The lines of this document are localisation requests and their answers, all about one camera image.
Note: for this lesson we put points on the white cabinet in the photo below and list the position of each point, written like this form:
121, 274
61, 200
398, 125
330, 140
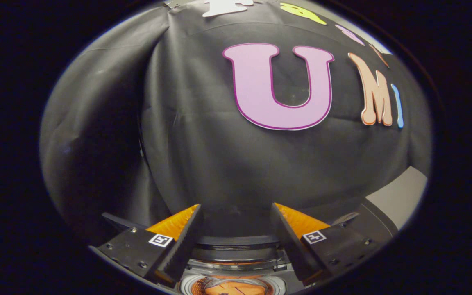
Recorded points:
400, 196

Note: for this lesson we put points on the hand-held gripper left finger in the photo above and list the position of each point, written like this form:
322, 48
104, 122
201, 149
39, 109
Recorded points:
184, 241

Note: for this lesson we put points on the black backdrop cloth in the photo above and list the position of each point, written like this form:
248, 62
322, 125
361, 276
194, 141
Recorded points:
203, 155

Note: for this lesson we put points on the orange yellow garment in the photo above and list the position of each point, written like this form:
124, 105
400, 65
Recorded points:
236, 289

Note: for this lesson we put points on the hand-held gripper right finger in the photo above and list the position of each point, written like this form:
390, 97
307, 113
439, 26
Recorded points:
287, 239

